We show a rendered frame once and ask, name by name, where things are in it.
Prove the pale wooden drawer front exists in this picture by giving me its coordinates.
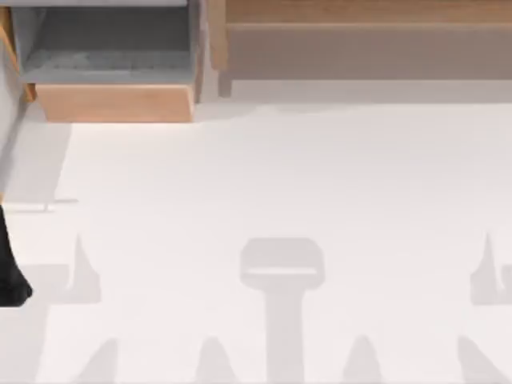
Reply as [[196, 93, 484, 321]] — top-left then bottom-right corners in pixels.
[[34, 82, 196, 123]]

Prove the wooden open shelf unit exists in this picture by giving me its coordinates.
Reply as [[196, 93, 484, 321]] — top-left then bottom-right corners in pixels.
[[206, 0, 512, 98]]

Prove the open drawer grey pierced inside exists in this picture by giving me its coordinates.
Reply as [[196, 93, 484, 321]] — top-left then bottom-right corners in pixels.
[[10, 0, 201, 86]]

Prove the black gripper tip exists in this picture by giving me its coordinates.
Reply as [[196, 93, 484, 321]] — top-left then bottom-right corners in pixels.
[[0, 204, 34, 308]]

